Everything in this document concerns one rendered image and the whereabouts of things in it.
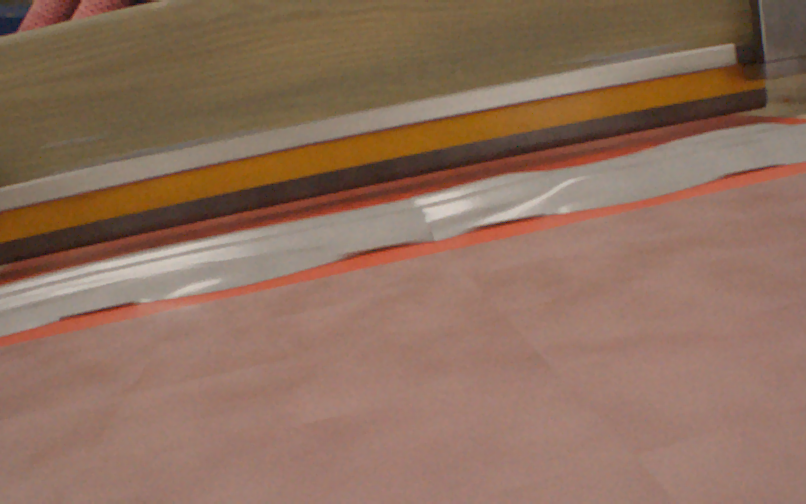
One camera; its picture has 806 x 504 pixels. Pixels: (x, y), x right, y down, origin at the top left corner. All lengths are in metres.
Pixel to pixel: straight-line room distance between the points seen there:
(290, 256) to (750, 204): 0.13
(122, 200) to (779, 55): 0.31
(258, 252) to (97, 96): 0.13
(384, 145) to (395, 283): 0.16
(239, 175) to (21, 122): 0.10
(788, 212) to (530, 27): 0.17
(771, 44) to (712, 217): 0.18
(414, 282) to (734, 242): 0.08
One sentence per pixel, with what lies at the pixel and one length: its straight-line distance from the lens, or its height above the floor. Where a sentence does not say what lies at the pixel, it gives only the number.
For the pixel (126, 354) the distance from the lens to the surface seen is 0.17.
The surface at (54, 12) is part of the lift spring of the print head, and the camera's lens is 1.01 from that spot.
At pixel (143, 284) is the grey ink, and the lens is 0.22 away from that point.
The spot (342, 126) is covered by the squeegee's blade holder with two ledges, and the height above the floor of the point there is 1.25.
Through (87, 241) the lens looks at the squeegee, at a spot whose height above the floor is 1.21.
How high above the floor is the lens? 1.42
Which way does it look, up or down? 45 degrees down
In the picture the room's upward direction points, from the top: 7 degrees counter-clockwise
